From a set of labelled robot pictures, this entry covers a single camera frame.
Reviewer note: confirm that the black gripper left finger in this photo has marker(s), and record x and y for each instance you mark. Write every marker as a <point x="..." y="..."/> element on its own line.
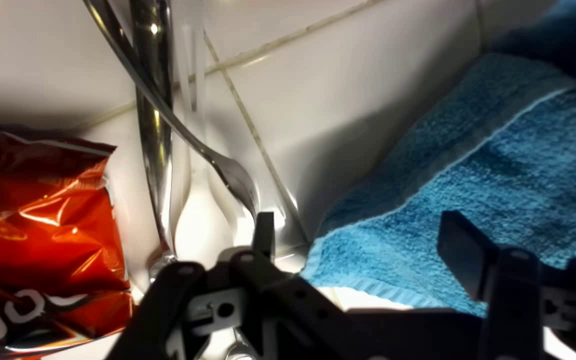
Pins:
<point x="265" y="234"/>

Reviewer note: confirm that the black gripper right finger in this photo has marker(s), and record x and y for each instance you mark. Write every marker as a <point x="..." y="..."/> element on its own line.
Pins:
<point x="466" y="252"/>

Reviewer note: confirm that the blue towel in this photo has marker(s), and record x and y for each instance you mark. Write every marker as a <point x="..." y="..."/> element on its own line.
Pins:
<point x="500" y="148"/>

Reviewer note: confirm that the red chip bag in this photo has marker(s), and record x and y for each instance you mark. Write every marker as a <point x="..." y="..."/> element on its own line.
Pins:
<point x="62" y="276"/>

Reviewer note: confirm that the silver knife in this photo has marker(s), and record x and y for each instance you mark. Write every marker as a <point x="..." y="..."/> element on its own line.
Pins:
<point x="151" y="41"/>

